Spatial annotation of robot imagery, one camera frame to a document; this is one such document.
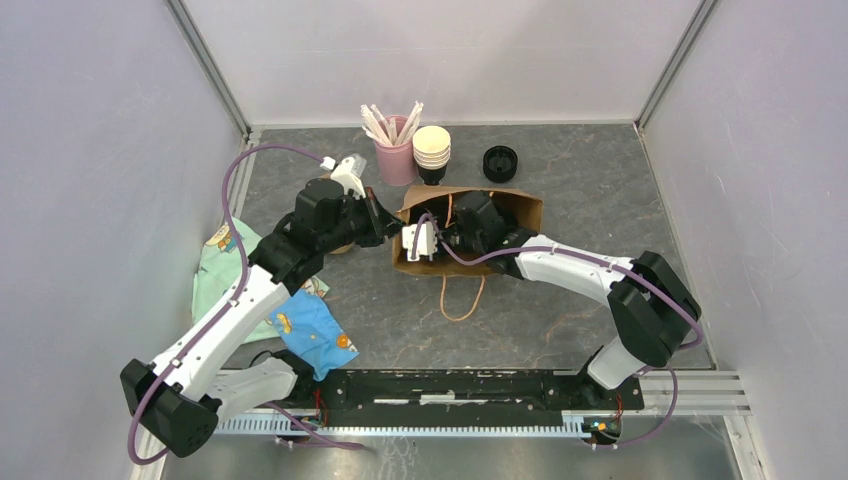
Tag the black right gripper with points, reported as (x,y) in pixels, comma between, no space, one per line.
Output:
(455,218)

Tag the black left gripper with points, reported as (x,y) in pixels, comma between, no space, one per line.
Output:
(382,223)

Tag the brown paper takeout bag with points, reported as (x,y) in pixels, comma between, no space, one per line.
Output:
(425,203)

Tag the brown cardboard cup carriers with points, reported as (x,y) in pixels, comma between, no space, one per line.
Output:
(343,249)

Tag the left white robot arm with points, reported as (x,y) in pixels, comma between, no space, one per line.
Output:
(180,397)

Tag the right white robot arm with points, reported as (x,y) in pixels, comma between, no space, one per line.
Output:
(654,313)

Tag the pink metal utensil cup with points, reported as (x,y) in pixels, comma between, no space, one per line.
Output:
(396,163)

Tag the stack of black lids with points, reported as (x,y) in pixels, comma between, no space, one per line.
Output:
(500,164)

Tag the stack of paper cups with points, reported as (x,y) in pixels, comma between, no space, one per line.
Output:
(431,152)

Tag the wooden stirrers in wrappers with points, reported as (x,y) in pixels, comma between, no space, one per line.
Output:
(387,131)

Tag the blue patterned cloth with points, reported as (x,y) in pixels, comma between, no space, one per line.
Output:
(309,330)

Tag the green patterned cloth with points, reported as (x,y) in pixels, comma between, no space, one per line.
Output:
(220,267)

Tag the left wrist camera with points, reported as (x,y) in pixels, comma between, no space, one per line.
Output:
(347,172)

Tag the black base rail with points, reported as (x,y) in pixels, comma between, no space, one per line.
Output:
(457,398)

